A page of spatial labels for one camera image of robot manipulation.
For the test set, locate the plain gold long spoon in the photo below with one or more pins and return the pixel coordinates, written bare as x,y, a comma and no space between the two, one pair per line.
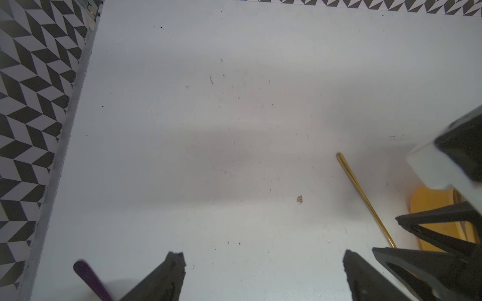
351,175

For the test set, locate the yellow plastic storage box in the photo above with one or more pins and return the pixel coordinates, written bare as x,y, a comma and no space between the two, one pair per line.
443,221

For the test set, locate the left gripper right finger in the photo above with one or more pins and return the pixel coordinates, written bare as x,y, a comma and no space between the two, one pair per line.
366,283

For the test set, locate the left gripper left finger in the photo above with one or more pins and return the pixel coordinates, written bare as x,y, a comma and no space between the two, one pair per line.
164,283

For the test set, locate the dark brown small spoon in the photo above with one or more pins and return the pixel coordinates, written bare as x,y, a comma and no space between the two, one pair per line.
86,273

